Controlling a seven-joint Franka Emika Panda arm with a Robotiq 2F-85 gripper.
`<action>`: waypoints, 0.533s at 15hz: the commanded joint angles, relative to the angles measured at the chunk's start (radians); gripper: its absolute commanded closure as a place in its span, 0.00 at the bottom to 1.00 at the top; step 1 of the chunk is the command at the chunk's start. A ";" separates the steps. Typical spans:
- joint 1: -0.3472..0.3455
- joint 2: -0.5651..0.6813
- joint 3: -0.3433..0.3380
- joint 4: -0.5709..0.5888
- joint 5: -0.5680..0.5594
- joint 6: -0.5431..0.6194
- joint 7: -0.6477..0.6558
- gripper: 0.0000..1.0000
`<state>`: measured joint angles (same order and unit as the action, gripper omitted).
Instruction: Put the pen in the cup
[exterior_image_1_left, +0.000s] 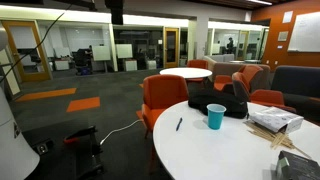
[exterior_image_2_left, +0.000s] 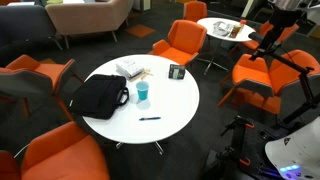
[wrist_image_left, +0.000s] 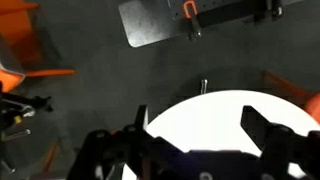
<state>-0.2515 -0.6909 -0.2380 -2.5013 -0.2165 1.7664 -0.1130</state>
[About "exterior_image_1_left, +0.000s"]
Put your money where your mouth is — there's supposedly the orange upholstered chair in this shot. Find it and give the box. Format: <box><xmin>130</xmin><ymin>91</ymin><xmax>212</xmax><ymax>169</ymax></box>
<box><xmin>135</xmin><ymin>73</ymin><xmax>190</xmax><ymax>139</ymax></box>
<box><xmin>213</xmin><ymin>64</ymin><xmax>264</xmax><ymax>94</ymax></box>
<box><xmin>185</xmin><ymin>59</ymin><xmax>209</xmax><ymax>84</ymax></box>

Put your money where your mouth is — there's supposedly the dark navy sofa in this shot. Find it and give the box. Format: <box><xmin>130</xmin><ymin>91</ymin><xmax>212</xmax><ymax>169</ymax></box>
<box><xmin>270</xmin><ymin>65</ymin><xmax>320</xmax><ymax>123</ymax></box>

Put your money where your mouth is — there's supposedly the dark blue pen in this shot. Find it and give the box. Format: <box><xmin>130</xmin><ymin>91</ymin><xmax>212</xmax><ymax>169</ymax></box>
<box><xmin>175</xmin><ymin>116</ymin><xmax>184</xmax><ymax>132</ymax></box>

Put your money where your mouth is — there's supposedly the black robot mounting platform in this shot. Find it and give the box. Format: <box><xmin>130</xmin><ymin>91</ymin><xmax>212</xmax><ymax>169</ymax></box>
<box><xmin>21</xmin><ymin>120</ymin><xmax>104</xmax><ymax>180</ymax></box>

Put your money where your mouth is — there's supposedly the white office panel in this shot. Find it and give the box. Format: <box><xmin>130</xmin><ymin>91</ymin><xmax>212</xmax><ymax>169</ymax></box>
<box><xmin>115</xmin><ymin>43</ymin><xmax>134</xmax><ymax>60</ymax></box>
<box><xmin>92</xmin><ymin>44</ymin><xmax>112</xmax><ymax>62</ymax></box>

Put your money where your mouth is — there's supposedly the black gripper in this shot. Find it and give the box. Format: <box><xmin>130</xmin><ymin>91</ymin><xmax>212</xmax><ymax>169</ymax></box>
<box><xmin>104</xmin><ymin>0</ymin><xmax>125</xmax><ymax>26</ymax></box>

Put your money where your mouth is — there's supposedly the white printed paper box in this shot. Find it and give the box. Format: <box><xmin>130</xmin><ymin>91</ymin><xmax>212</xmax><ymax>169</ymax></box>
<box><xmin>249</xmin><ymin>106</ymin><xmax>305</xmax><ymax>134</ymax></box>

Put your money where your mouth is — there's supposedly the standing person in dark clothes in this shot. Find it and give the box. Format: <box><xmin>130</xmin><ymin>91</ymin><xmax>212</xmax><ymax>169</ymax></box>
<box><xmin>226</xmin><ymin>37</ymin><xmax>235</xmax><ymax>55</ymax></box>

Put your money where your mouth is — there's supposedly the blue plastic cup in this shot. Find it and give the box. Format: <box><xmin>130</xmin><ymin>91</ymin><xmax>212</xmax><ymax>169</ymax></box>
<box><xmin>206</xmin><ymin>103</ymin><xmax>227</xmax><ymax>131</ymax></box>

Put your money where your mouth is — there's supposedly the framed wall sign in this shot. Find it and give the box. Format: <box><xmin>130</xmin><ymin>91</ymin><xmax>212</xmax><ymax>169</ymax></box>
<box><xmin>277</xmin><ymin>30</ymin><xmax>290</xmax><ymax>42</ymax></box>

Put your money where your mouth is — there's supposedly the black orange bar clamp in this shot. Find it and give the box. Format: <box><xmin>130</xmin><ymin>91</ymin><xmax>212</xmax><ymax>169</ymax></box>
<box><xmin>74</xmin><ymin>133</ymin><xmax>105</xmax><ymax>180</ymax></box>
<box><xmin>63</xmin><ymin>125</ymin><xmax>98</xmax><ymax>145</ymax></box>

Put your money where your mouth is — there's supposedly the wall whiteboard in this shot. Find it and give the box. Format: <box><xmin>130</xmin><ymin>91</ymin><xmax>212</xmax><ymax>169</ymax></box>
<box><xmin>287</xmin><ymin>11</ymin><xmax>320</xmax><ymax>53</ymax></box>

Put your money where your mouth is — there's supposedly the white round side table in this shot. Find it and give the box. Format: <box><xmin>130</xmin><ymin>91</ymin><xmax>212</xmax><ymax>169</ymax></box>
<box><xmin>159</xmin><ymin>67</ymin><xmax>213</xmax><ymax>80</ymax></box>

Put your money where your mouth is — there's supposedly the yellow wooden glass door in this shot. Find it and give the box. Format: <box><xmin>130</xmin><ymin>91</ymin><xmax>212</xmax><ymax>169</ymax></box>
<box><xmin>1</xmin><ymin>20</ymin><xmax>53</xmax><ymax>83</ymax></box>
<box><xmin>162</xmin><ymin>27</ymin><xmax>180</xmax><ymax>69</ymax></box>
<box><xmin>237</xmin><ymin>30</ymin><xmax>250</xmax><ymax>62</ymax></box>

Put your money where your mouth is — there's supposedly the black power outlet box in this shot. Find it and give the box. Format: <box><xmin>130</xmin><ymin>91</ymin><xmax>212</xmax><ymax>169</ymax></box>
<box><xmin>31</xmin><ymin>138</ymin><xmax>55</xmax><ymax>156</ymax></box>

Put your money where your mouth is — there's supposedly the wooden stick bundle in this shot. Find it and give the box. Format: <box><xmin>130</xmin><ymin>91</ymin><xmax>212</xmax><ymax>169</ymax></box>
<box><xmin>243</xmin><ymin>119</ymin><xmax>313</xmax><ymax>160</ymax></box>

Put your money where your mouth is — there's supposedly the black laptop bag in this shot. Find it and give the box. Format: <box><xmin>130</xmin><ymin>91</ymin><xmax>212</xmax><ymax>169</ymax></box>
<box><xmin>187</xmin><ymin>89</ymin><xmax>249</xmax><ymax>120</ymax></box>

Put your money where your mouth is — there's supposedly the white low cabinet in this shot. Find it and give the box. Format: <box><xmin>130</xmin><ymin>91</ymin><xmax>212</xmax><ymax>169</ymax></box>
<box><xmin>53</xmin><ymin>59</ymin><xmax>70</xmax><ymax>72</ymax></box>
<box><xmin>123</xmin><ymin>59</ymin><xmax>138</xmax><ymax>72</ymax></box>

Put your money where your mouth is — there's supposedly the black office chair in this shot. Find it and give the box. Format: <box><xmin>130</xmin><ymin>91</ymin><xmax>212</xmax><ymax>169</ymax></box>
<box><xmin>72</xmin><ymin>44</ymin><xmax>94</xmax><ymax>76</ymax></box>

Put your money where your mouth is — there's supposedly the orange chair grey shell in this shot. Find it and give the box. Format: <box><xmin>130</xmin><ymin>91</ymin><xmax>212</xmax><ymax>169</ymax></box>
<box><xmin>232</xmin><ymin>71</ymin><xmax>297</xmax><ymax>114</ymax></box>

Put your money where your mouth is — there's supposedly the ceiling light strip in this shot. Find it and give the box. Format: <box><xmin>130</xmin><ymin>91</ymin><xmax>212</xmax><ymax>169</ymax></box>
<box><xmin>248</xmin><ymin>0</ymin><xmax>273</xmax><ymax>6</ymax></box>

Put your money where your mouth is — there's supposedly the white floor cable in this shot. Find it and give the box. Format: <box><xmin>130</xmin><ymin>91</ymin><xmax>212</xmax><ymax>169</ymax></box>
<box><xmin>99</xmin><ymin>118</ymin><xmax>144</xmax><ymax>147</ymax></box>

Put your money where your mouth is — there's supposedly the white framed panel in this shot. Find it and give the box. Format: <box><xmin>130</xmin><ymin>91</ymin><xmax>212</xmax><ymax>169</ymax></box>
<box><xmin>0</xmin><ymin>48</ymin><xmax>22</xmax><ymax>99</ymax></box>

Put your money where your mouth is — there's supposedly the brown beige sofa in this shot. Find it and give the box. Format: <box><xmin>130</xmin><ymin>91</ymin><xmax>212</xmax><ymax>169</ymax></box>
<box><xmin>203</xmin><ymin>55</ymin><xmax>272</xmax><ymax>89</ymax></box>

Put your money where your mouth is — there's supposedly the white paper sheet on wall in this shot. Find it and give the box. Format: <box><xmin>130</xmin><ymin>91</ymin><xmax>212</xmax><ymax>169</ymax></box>
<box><xmin>282</xmin><ymin>10</ymin><xmax>294</xmax><ymax>24</ymax></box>

